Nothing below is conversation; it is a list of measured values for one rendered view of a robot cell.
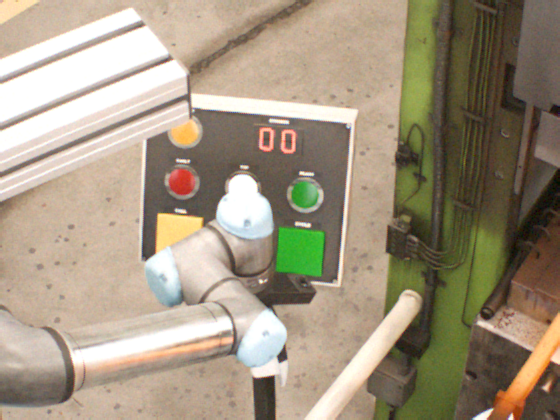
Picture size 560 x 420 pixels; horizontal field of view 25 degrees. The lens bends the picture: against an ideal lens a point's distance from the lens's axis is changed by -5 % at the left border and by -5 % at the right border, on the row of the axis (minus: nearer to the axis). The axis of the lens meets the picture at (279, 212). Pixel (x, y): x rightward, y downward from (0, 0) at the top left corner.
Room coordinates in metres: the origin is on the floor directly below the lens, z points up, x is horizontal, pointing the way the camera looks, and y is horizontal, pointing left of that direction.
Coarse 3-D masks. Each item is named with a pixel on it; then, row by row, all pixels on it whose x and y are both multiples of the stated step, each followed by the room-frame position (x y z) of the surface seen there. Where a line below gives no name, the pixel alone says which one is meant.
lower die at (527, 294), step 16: (544, 240) 1.41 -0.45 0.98; (528, 256) 1.38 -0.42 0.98; (544, 256) 1.38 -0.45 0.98; (528, 272) 1.34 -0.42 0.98; (544, 272) 1.34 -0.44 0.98; (512, 288) 1.32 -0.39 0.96; (528, 288) 1.31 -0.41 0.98; (544, 288) 1.30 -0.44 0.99; (512, 304) 1.32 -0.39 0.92; (528, 304) 1.30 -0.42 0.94; (544, 304) 1.29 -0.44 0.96; (544, 320) 1.28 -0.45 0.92
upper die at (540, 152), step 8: (544, 112) 1.32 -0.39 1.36; (552, 112) 1.32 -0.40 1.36; (544, 120) 1.32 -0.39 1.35; (552, 120) 1.31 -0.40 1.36; (544, 128) 1.32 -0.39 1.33; (552, 128) 1.31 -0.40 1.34; (544, 136) 1.32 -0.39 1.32; (552, 136) 1.31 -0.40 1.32; (536, 144) 1.33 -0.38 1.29; (544, 144) 1.32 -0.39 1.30; (552, 144) 1.31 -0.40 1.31; (536, 152) 1.32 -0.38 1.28; (544, 152) 1.32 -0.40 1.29; (552, 152) 1.31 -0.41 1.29; (544, 160) 1.31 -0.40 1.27; (552, 160) 1.31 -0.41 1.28
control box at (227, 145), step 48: (192, 96) 1.57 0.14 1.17; (144, 144) 1.50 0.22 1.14; (192, 144) 1.48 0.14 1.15; (240, 144) 1.48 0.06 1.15; (288, 144) 1.47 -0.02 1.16; (336, 144) 1.46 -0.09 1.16; (144, 192) 1.45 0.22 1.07; (192, 192) 1.44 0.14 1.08; (288, 192) 1.43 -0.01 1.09; (336, 192) 1.42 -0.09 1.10; (144, 240) 1.41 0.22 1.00; (336, 240) 1.38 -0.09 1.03
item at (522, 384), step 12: (552, 324) 1.20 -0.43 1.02; (552, 336) 1.17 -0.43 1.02; (540, 348) 1.15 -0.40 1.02; (552, 348) 1.15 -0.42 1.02; (528, 360) 1.13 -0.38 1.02; (540, 360) 1.13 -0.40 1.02; (528, 372) 1.10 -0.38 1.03; (540, 372) 1.11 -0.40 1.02; (516, 384) 1.08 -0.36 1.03; (528, 384) 1.08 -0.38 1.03; (504, 396) 1.05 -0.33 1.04; (516, 396) 1.06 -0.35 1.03; (504, 408) 1.03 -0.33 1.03; (516, 408) 1.03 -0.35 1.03
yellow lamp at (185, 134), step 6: (192, 120) 1.50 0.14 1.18; (180, 126) 1.50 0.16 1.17; (186, 126) 1.50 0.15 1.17; (192, 126) 1.50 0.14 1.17; (174, 132) 1.50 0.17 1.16; (180, 132) 1.49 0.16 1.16; (186, 132) 1.49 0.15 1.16; (192, 132) 1.49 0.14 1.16; (174, 138) 1.49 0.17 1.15; (180, 138) 1.49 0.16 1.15; (186, 138) 1.49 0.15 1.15; (192, 138) 1.49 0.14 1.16; (186, 144) 1.48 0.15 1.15
